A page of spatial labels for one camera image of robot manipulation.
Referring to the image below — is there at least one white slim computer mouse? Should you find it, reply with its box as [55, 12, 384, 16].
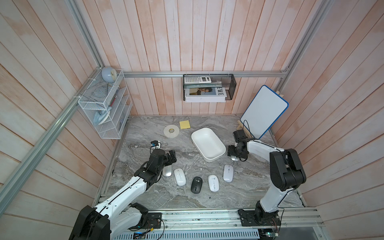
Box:
[174, 169, 187, 186]

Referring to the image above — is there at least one small wooden easel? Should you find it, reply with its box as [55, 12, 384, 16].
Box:
[236, 120, 252, 138]

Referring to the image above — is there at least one white tape roll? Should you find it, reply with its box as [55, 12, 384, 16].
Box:
[163, 125, 180, 138]

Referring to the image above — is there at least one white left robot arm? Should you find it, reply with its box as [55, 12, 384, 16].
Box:
[69, 149, 177, 240]

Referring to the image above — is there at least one black computer mouse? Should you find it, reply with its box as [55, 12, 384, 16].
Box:
[191, 177, 203, 194]

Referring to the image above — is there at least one white calculator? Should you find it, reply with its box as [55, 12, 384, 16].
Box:
[184, 76, 212, 85]

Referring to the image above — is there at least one white magazine book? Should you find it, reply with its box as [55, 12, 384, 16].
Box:
[184, 81, 227, 103]

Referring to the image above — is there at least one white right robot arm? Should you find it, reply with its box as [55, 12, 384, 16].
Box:
[228, 130, 307, 220]

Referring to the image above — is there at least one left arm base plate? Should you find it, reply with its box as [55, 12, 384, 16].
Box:
[130, 213, 162, 230]

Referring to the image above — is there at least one blue framed whiteboard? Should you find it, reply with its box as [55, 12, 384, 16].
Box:
[241, 85, 289, 140]

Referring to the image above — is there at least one yellow sticky note pad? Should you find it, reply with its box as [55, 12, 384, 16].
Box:
[180, 120, 191, 130]

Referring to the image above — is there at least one black mesh wall basket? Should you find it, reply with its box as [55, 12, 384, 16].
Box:
[183, 74, 237, 103]

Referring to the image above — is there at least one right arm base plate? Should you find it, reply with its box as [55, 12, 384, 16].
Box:
[238, 208, 281, 227]

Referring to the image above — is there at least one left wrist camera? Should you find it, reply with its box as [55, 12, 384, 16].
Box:
[151, 140, 162, 150]

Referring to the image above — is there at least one white wire wall shelf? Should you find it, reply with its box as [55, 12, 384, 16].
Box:
[78, 69, 133, 140]

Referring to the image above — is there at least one white plastic storage box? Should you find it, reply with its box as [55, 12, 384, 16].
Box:
[191, 128, 227, 163]

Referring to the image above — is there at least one silver computer mouse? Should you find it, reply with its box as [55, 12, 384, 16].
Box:
[163, 165, 172, 177]

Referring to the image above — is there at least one white ribbed computer mouse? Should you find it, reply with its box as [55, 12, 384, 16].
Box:
[208, 175, 220, 192]

